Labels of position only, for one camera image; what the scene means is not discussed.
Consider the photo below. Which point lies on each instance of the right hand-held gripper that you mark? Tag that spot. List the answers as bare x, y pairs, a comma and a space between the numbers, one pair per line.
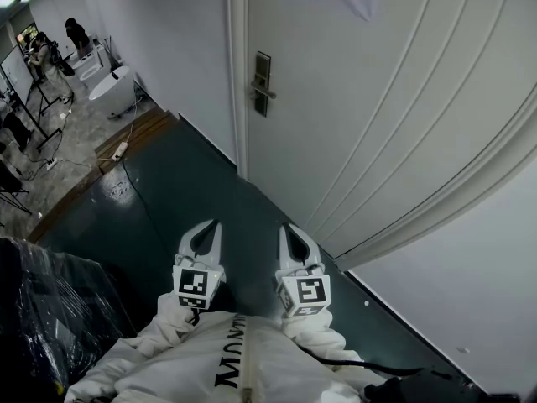
308, 290

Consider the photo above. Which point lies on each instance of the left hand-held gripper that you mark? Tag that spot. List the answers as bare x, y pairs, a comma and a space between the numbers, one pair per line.
193, 286

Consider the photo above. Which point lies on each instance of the person's right forearm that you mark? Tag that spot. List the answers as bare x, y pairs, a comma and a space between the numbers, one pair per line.
310, 334

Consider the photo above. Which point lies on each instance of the person's left forearm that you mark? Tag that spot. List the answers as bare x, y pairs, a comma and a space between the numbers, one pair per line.
172, 317

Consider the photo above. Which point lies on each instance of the metal door lock plate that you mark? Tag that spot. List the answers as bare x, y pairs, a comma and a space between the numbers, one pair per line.
262, 63

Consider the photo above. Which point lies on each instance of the person's white jacket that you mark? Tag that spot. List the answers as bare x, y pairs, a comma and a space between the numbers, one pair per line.
189, 372

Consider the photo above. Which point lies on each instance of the white power strip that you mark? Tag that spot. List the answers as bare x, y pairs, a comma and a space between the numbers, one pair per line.
51, 164
120, 150

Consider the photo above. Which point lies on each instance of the wooden slatted floor board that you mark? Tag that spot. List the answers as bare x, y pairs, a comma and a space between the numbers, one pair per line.
138, 134

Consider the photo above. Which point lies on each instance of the black waist pouch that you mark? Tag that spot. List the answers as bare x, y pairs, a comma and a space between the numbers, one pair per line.
386, 393

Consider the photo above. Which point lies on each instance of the plastic-wrapped dark object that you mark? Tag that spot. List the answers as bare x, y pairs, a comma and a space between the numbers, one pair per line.
50, 309

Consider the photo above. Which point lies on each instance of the white oval toilet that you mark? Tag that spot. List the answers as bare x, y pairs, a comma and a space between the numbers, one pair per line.
111, 90

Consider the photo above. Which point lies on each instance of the black tripod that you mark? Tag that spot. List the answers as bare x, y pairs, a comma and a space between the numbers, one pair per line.
8, 179

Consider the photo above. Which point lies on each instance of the black chair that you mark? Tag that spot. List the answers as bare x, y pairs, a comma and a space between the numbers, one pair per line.
14, 128

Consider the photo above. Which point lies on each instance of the whiteboard on black stand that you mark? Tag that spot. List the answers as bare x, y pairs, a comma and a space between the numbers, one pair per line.
14, 71

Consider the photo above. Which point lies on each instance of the ceiling light panel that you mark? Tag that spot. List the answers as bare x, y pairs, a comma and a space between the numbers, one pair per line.
8, 0

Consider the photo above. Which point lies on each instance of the wall screen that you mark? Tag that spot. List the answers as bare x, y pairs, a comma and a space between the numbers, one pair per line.
27, 36

